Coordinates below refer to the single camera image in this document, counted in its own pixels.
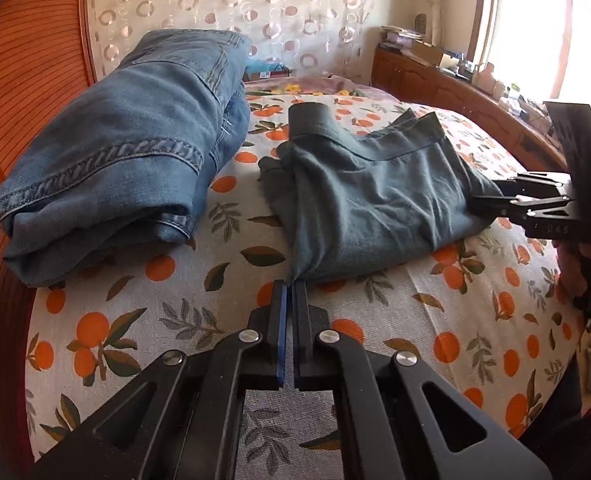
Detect grey-blue shorts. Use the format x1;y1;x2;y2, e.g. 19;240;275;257
259;102;501;282

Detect person's right hand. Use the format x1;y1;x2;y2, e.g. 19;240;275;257
553;240;591;299

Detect orange fruit print sheet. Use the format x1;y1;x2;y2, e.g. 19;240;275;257
24;86;589;457

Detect white plastic jug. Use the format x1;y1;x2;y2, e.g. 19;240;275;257
474;62;496;94

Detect cardboard box on counter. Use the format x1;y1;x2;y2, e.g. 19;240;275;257
410;40;459;68

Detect wooden cabinet counter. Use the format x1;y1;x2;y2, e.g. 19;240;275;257
370;47;567;171

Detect stack of books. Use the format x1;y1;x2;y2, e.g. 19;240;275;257
380;25;423;49

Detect floral pink blanket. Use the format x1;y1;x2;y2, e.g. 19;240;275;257
245;75;394;100

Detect folded blue denim jeans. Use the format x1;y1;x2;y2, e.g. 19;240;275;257
0;29;251;287

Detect circle pattern sheer curtain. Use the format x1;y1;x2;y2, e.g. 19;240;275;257
87;0;375;81

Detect cardboard box with blue cloth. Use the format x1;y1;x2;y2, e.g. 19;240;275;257
244;58;292;82

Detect window with wooden frame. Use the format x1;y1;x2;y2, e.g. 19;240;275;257
477;0;591;106

